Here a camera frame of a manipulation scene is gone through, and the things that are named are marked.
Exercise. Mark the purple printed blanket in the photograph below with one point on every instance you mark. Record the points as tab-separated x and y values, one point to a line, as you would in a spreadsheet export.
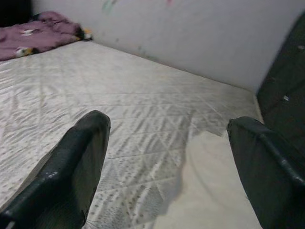
38	35

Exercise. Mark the white pillow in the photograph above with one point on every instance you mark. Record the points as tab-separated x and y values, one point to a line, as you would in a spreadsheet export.
209	181

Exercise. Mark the black tufted headboard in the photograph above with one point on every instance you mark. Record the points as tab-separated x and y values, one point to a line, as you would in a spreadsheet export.
283	78

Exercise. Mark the white quilted mattress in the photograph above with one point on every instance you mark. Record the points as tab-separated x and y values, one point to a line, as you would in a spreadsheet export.
107	83

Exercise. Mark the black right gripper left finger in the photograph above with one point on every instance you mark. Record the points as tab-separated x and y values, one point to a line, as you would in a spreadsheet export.
54	176

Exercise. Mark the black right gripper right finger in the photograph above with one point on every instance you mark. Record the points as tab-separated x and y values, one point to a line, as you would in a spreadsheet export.
276	181

